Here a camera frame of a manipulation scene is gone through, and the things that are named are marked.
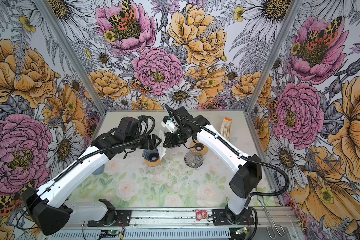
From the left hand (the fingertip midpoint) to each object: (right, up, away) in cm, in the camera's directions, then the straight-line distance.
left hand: (153, 145), depth 74 cm
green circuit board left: (-17, -40, -4) cm, 44 cm away
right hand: (+7, -2, -2) cm, 7 cm away
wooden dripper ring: (+24, -5, +27) cm, 37 cm away
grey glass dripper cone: (+21, -11, +17) cm, 29 cm away
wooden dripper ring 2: (-1, -11, +7) cm, 13 cm away
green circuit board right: (+42, -40, -3) cm, 58 cm away
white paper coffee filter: (+4, -2, -1) cm, 5 cm away
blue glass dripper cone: (-3, -7, +9) cm, 12 cm away
